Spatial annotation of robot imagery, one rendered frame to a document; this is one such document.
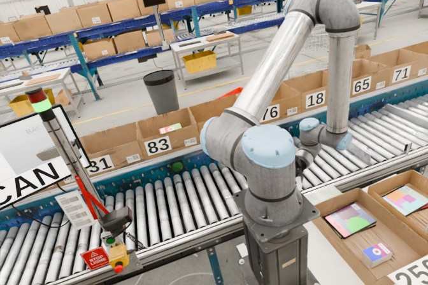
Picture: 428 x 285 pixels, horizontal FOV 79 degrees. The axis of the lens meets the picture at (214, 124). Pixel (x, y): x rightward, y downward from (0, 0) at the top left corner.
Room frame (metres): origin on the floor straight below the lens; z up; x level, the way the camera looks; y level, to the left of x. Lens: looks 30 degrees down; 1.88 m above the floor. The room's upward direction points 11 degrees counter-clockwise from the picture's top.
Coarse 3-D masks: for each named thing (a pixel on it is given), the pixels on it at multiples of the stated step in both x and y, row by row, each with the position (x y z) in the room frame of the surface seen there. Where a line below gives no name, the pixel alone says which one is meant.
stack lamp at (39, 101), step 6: (42, 90) 0.84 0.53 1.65; (30, 96) 0.82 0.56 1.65; (36, 96) 0.82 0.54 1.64; (42, 96) 0.83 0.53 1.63; (36, 102) 0.82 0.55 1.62; (42, 102) 0.82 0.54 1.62; (48, 102) 0.84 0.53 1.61; (36, 108) 0.82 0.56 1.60; (42, 108) 0.82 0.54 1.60; (48, 108) 0.83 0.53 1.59
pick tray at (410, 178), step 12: (384, 180) 0.93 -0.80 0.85; (396, 180) 0.95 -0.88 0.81; (408, 180) 0.96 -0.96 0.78; (420, 180) 0.92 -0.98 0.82; (372, 192) 0.88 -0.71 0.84; (384, 192) 0.93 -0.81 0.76; (420, 192) 0.89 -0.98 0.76; (384, 204) 0.81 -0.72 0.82; (396, 216) 0.74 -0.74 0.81; (408, 216) 0.77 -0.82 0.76; (420, 216) 0.76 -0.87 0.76; (420, 228) 0.64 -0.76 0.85
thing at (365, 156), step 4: (324, 124) 1.59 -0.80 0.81; (352, 144) 1.32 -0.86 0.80; (348, 148) 1.34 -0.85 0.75; (352, 148) 1.31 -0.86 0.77; (356, 148) 1.28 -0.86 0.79; (360, 148) 1.25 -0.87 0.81; (352, 152) 1.31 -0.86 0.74; (356, 152) 1.28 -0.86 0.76; (360, 152) 1.25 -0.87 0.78; (364, 152) 1.22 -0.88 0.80; (360, 156) 1.24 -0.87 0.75; (364, 156) 1.21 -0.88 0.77; (368, 156) 1.19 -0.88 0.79; (364, 160) 1.21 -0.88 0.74; (368, 160) 1.18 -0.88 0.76; (368, 164) 1.18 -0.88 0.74
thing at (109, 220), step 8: (120, 208) 0.83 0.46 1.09; (128, 208) 0.83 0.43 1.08; (104, 216) 0.81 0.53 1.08; (112, 216) 0.79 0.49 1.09; (120, 216) 0.79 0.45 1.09; (128, 216) 0.79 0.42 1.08; (104, 224) 0.77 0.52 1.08; (112, 224) 0.77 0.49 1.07; (120, 224) 0.77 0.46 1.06; (120, 232) 0.78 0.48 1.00
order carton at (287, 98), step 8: (280, 88) 1.96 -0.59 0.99; (288, 88) 1.85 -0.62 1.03; (280, 96) 1.96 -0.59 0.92; (288, 96) 1.85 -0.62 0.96; (296, 96) 1.67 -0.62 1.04; (272, 104) 1.63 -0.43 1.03; (280, 104) 1.64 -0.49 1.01; (288, 104) 1.66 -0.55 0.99; (296, 104) 1.67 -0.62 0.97; (280, 112) 1.64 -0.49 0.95; (272, 120) 1.63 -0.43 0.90
